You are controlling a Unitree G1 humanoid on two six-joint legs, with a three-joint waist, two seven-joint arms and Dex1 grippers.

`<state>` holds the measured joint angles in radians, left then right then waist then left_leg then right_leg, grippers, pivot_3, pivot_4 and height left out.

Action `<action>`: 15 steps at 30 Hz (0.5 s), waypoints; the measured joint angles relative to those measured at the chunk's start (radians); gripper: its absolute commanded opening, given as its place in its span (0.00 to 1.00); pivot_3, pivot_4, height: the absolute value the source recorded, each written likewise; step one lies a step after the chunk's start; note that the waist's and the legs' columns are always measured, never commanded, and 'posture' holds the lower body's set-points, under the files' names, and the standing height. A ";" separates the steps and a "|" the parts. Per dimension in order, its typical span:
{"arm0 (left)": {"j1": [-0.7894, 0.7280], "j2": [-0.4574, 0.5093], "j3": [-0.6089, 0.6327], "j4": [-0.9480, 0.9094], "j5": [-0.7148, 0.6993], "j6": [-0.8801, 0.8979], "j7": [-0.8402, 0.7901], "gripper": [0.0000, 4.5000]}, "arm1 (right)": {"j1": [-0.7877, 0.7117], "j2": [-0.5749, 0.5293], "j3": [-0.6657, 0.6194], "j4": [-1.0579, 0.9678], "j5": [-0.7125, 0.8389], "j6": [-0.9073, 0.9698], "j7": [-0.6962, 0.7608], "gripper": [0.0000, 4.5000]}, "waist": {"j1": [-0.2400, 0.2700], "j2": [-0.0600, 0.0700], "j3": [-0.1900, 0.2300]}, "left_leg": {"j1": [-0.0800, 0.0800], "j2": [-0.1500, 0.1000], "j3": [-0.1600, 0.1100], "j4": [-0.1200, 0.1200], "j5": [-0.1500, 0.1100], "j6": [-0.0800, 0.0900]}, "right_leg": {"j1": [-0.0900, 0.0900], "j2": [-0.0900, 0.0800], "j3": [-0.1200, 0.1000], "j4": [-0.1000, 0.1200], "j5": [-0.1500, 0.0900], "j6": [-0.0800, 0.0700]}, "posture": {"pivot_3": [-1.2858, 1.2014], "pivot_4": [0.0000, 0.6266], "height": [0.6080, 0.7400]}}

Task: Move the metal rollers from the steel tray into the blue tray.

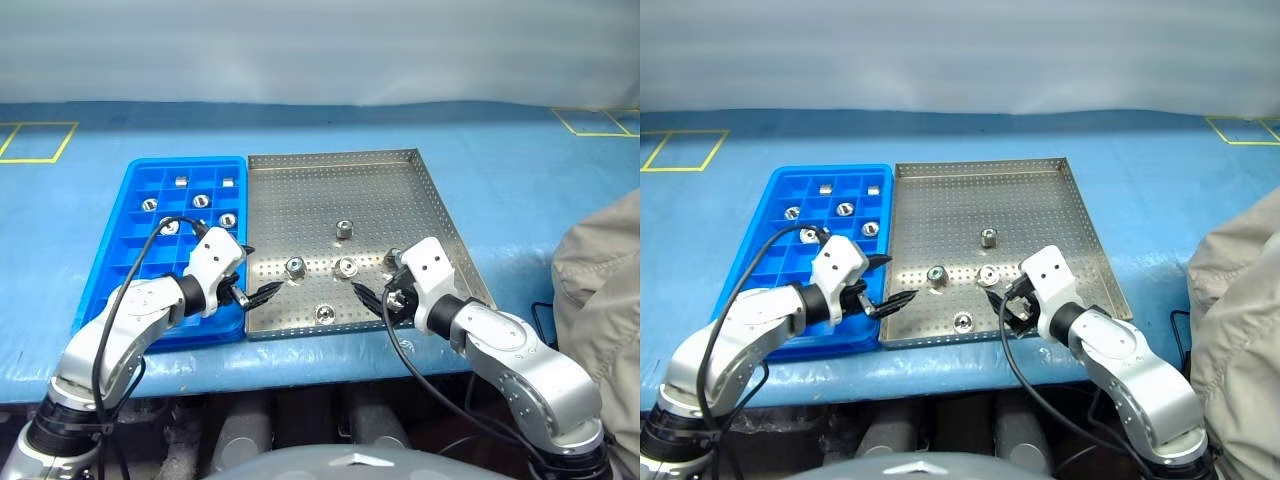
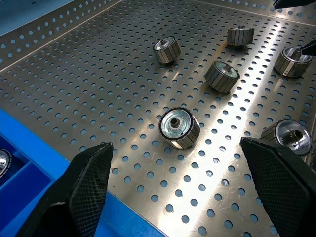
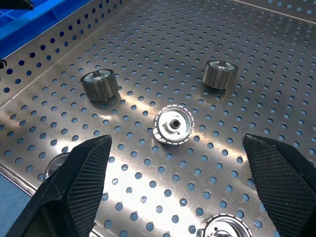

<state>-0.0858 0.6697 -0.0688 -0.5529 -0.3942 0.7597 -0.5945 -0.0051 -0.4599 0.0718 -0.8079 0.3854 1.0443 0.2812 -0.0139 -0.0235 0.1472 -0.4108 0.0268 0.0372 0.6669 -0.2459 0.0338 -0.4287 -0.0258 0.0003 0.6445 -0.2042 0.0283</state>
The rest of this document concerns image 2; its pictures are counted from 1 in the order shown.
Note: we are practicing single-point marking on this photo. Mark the blue compartment tray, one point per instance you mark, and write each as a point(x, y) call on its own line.
point(24, 190)

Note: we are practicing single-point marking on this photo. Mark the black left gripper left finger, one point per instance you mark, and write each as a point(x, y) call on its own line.
point(81, 192)

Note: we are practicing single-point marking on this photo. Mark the perforated stainless steel tray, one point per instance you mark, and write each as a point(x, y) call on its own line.
point(98, 86)

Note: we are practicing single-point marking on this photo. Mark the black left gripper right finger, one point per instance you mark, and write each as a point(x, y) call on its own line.
point(281, 187)

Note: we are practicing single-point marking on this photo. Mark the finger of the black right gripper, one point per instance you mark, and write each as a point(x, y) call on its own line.
point(310, 49)
point(296, 3)

